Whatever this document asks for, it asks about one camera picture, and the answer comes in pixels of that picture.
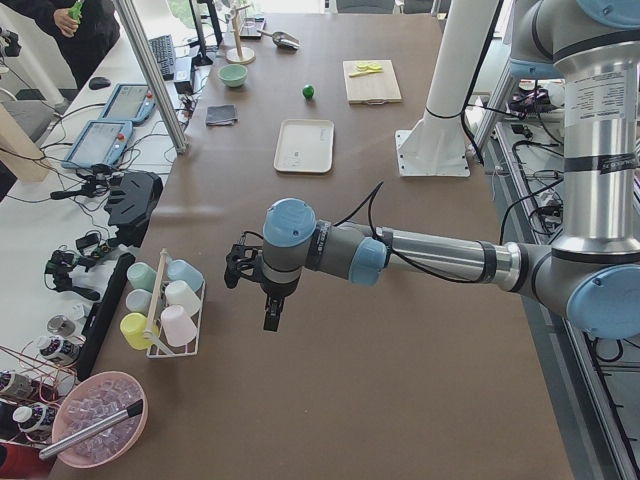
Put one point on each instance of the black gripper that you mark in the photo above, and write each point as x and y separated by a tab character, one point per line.
274	293

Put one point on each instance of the green lime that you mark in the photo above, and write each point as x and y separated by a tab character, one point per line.
308	92

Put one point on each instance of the cream rabbit tray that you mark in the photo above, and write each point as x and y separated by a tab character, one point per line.
304	146

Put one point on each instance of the pink cup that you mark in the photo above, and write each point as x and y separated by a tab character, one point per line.
178	326

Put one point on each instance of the white cup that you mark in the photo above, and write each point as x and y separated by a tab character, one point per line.
178	292

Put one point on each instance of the light blue cup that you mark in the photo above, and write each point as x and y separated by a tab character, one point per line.
179	269

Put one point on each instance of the pale grey cup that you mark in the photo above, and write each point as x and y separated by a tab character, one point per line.
138	301

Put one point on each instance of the mint green cup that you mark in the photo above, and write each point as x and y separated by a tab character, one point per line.
141	276

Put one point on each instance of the yellow cup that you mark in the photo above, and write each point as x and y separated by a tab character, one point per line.
132	327

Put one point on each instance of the metal tongs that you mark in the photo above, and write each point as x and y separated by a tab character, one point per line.
131	411

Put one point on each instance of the grey folded cloth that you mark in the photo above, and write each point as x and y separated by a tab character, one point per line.
221	115

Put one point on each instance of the pink bowl of ice cubes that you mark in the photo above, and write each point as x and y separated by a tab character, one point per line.
93	400

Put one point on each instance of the spice bottle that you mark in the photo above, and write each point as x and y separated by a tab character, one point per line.
35	418
58	349

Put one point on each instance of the mint green bowl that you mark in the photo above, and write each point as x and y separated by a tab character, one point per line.
233	75

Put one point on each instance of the blue teach pendant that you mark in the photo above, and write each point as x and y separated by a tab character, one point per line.
101	142
129	102

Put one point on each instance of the wooden cutting board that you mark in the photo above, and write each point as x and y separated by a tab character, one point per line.
373	89

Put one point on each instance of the yellow plastic knife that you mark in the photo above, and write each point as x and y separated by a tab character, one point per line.
361	73

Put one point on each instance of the wooden mug tree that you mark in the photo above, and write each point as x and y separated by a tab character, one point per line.
238	54

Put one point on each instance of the metal scoop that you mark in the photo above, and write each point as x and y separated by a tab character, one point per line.
282	39

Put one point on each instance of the black keyboard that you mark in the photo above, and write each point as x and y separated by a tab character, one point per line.
163	50

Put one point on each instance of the black computer mouse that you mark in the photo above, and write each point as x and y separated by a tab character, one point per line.
97	83

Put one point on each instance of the person in black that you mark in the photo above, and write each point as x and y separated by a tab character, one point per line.
84	39

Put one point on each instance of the white wire cup rack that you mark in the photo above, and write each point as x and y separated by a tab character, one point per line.
160	348

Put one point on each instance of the black plastic bracket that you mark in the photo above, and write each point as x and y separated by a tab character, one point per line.
132	198

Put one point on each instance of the white camera stand column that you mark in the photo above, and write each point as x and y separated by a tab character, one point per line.
436	145

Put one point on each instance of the aluminium frame post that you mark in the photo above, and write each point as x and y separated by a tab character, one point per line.
147	62

